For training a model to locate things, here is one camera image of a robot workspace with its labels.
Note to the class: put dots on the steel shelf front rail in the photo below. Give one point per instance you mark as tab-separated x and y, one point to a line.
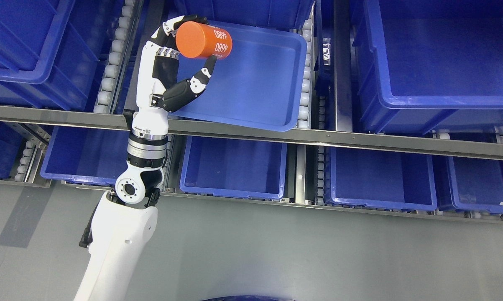
390	143

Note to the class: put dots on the blue bin far right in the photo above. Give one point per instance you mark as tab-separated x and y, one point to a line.
468	184

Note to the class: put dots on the blue bin lower left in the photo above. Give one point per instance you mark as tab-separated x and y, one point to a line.
85	155

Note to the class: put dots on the orange cylindrical capacitor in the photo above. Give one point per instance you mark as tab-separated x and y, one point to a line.
198	40

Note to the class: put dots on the white roller track left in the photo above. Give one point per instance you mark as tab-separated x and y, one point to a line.
108	89

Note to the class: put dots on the large blue bin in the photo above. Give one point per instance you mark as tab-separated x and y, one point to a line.
50	50
429	65

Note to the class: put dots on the blue bin far left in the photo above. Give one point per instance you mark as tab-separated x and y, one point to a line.
0	146

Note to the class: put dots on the white roller track centre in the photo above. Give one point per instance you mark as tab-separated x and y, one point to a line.
304	115

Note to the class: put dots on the white roller track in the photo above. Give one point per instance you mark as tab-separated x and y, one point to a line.
304	115
108	89

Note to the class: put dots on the blue bin top centre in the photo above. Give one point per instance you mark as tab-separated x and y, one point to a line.
278	14

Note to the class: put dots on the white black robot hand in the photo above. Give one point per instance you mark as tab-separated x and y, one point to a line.
158	92

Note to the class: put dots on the large blue bin top right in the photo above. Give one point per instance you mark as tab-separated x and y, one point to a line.
429	65

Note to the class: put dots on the large blue bin top left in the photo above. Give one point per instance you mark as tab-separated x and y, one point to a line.
50	50

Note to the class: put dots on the blue bin lower centre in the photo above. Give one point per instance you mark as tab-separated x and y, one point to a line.
245	169

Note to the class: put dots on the blue bin lower right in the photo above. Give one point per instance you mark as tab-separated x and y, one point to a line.
379	179

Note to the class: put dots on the blue shallow tray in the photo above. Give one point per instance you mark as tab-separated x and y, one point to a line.
258	85

